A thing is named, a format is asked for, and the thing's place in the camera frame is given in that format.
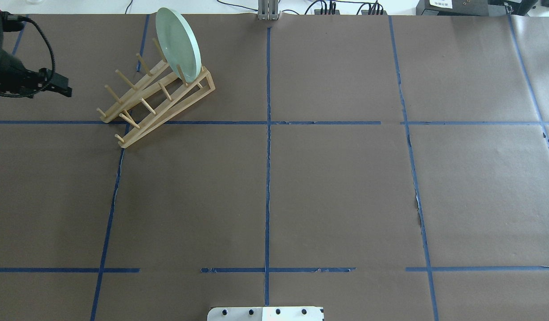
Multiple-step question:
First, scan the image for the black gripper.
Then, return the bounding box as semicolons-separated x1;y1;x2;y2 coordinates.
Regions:
0;12;73;98

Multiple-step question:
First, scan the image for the light green plate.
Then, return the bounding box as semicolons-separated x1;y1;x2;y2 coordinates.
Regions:
156;8;202;83

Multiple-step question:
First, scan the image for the wooden plate rack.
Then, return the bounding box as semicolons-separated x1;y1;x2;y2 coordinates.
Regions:
97;38;216;148

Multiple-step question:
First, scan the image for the black computer box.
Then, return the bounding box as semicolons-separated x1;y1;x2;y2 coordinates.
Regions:
415;0;508;16

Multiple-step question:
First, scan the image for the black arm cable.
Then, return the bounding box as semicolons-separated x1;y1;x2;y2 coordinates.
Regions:
0;16;57;98

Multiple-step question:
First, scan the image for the aluminium frame post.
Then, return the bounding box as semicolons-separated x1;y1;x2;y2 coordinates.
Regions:
258;0;280;21

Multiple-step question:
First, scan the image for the white camera mast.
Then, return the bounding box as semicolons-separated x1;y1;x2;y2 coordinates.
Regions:
207;306;325;321

